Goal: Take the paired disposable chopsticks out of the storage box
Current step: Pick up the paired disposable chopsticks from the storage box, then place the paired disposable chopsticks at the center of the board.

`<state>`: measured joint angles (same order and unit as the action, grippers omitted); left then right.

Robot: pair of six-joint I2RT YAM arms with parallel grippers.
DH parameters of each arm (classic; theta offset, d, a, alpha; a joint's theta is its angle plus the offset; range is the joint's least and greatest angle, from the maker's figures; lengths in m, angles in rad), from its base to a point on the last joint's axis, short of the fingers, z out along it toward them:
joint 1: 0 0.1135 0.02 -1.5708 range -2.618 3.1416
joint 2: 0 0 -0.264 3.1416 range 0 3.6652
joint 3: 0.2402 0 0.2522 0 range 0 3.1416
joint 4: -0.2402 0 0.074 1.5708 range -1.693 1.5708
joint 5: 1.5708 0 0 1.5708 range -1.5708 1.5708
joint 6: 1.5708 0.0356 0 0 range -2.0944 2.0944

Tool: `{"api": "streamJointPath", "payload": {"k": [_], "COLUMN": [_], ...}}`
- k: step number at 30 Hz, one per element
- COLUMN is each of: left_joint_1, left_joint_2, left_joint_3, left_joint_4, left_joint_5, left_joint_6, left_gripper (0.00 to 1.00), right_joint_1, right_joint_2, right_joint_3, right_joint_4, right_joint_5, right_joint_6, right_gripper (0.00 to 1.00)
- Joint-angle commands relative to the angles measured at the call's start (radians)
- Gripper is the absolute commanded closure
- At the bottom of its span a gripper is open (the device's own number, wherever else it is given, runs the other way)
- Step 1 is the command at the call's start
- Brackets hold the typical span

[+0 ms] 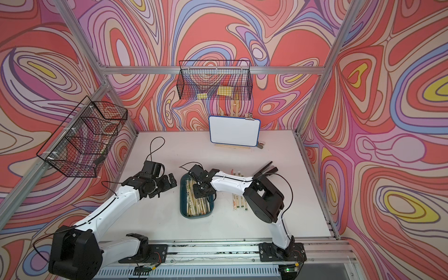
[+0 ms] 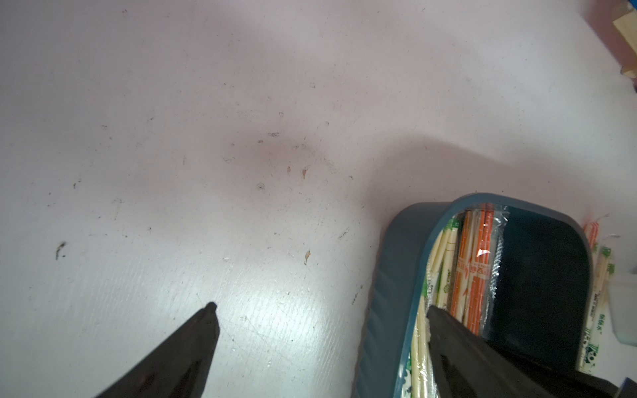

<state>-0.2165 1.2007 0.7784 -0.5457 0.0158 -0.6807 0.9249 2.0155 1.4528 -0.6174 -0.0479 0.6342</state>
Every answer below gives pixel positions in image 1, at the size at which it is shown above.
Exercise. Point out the wooden whiteboard stand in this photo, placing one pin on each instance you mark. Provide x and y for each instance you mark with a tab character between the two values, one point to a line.
234	108

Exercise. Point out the small white whiteboard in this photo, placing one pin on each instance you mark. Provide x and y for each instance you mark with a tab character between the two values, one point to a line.
234	131

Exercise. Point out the black wire basket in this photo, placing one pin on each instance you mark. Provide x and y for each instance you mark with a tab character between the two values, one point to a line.
81	143
215	79

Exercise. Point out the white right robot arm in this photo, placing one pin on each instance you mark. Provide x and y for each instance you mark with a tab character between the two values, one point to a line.
264	199

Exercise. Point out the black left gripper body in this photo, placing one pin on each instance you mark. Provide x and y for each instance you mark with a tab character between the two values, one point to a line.
161	184

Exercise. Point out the black wire basket left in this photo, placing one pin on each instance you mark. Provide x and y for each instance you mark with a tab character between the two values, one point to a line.
81	143

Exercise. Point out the black wire basket back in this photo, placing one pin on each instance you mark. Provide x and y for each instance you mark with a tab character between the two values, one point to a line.
215	79

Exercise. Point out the aluminium frame post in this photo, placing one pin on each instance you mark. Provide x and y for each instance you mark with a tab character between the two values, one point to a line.
75	28

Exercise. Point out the black stapler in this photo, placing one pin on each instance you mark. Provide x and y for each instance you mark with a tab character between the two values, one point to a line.
267	170

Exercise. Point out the teal plastic storage box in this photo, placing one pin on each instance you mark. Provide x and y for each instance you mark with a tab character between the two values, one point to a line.
190	206

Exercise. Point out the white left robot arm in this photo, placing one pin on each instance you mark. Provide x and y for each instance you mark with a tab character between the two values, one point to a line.
76	251

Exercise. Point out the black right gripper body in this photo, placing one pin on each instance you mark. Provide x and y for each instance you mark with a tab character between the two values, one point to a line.
199	192

